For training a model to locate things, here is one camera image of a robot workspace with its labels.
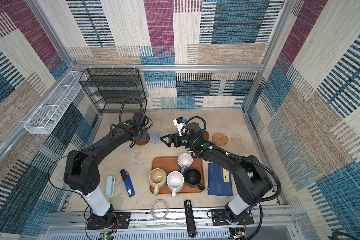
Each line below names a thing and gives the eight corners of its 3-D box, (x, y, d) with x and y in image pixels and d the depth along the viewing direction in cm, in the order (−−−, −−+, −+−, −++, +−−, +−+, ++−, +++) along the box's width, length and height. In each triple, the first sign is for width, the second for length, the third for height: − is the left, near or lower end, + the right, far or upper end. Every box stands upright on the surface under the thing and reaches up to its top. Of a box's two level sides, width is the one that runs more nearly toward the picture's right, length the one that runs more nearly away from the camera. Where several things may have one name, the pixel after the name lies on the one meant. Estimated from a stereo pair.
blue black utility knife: (129, 198, 82) (127, 195, 78) (122, 174, 90) (119, 170, 87) (136, 194, 83) (134, 191, 79) (128, 171, 91) (126, 167, 88)
